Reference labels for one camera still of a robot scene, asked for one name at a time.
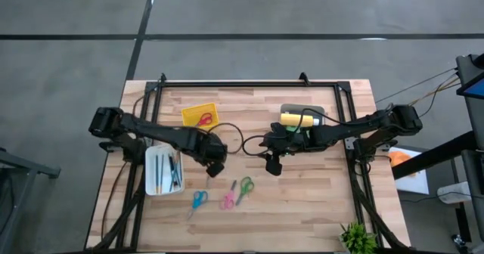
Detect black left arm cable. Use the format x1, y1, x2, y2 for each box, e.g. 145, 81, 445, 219
131, 80, 162, 116

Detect black desk stand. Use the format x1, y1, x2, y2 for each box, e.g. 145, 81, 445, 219
392, 53, 484, 254

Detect white plastic bin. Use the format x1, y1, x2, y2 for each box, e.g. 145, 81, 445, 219
144, 144, 186, 197

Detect monitor with blue screen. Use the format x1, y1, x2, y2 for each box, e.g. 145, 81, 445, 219
455, 53, 484, 100

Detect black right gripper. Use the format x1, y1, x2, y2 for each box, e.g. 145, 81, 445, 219
259, 122, 315, 177

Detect blue-handled scissors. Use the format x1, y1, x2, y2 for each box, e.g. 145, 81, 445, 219
186, 190, 209, 221

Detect yellow plastic basket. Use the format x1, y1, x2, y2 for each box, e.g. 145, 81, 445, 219
181, 102, 221, 130

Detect black aluminium frame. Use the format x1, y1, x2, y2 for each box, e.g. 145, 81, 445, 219
88, 72, 413, 254

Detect green-handled scissors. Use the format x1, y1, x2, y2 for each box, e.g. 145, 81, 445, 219
234, 175, 255, 207

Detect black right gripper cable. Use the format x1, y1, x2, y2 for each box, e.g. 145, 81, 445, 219
241, 134, 271, 157

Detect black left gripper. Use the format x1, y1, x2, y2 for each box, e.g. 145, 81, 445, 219
188, 130, 229, 178

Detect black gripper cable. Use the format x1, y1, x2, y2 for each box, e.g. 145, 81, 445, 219
241, 134, 271, 157
206, 122, 246, 156

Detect green plant white pot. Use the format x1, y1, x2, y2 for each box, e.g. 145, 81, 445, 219
339, 221, 378, 254

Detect white device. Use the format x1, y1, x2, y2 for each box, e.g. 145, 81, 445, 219
437, 181, 473, 205

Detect white box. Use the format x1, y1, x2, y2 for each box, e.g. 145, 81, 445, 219
388, 146, 431, 196

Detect pink-handled scissors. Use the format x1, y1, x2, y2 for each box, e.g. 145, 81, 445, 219
220, 179, 238, 212

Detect red-handled scissors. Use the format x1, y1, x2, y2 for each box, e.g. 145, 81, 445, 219
196, 111, 214, 129

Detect orange object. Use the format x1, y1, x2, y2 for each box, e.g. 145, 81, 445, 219
389, 150, 417, 178

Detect grey metal stand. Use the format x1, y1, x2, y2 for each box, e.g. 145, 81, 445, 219
0, 147, 62, 254

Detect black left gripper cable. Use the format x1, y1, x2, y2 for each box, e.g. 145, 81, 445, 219
206, 122, 246, 156

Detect grey plastic bin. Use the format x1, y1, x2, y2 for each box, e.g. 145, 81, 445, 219
279, 103, 327, 138

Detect yellow cable bundle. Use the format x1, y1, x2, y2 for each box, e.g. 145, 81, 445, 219
374, 67, 461, 119

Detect black makeup brush silver ferrule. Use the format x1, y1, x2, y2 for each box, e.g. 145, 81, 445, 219
168, 153, 178, 193

